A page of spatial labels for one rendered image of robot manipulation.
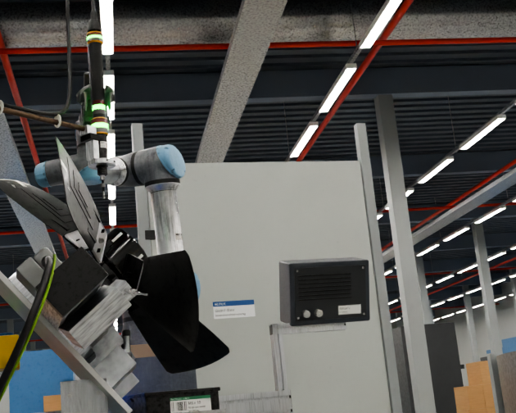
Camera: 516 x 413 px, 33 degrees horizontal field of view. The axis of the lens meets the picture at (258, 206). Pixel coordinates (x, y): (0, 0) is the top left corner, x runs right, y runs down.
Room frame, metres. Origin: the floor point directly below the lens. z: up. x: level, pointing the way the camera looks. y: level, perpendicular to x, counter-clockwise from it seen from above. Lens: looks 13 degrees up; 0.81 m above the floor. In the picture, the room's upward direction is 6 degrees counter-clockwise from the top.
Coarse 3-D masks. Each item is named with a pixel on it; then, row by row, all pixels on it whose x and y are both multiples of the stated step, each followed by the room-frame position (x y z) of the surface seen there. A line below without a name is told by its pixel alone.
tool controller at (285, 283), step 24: (288, 264) 2.57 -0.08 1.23; (312, 264) 2.58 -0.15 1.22; (336, 264) 2.60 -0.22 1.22; (360, 264) 2.63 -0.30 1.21; (288, 288) 2.59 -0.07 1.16; (312, 288) 2.60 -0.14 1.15; (336, 288) 2.62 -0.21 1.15; (360, 288) 2.64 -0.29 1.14; (288, 312) 2.61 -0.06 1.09; (312, 312) 2.61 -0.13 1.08; (336, 312) 2.64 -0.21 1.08; (360, 312) 2.66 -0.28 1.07
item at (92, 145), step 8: (88, 128) 2.07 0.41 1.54; (88, 136) 2.07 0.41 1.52; (96, 136) 2.08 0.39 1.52; (88, 144) 2.09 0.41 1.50; (96, 144) 2.09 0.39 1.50; (88, 152) 2.09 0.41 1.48; (96, 152) 2.09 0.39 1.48; (88, 160) 2.10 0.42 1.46; (96, 160) 2.09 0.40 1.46; (104, 160) 2.09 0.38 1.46; (112, 160) 2.10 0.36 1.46; (96, 168) 2.13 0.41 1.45
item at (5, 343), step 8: (0, 336) 2.35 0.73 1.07; (8, 336) 2.35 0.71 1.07; (16, 336) 2.36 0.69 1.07; (0, 344) 2.34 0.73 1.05; (8, 344) 2.35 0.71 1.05; (0, 352) 2.34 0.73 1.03; (8, 352) 2.35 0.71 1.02; (0, 360) 2.34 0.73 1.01; (0, 368) 2.34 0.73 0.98; (16, 368) 2.37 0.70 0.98
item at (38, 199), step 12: (0, 180) 2.02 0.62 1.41; (12, 180) 2.07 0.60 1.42; (12, 192) 2.02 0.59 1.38; (24, 192) 2.05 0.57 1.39; (36, 192) 2.10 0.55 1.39; (24, 204) 2.01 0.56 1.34; (36, 204) 2.04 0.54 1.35; (48, 204) 2.06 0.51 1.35; (60, 204) 2.11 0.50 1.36; (36, 216) 2.00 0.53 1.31; (48, 216) 2.02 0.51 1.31; (60, 216) 2.04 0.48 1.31; (60, 228) 2.01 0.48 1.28; (72, 228) 2.03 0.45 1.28
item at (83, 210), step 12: (60, 144) 1.79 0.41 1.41; (60, 156) 1.74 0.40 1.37; (72, 168) 1.81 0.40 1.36; (72, 180) 1.78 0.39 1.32; (72, 192) 1.76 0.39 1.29; (84, 192) 1.85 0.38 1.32; (72, 204) 1.74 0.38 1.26; (84, 204) 1.84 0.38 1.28; (72, 216) 1.73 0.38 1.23; (84, 216) 1.84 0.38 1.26; (96, 216) 1.91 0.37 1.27; (84, 228) 1.83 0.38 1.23; (96, 228) 1.91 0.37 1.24; (84, 240) 1.84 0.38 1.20; (96, 240) 1.90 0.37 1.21
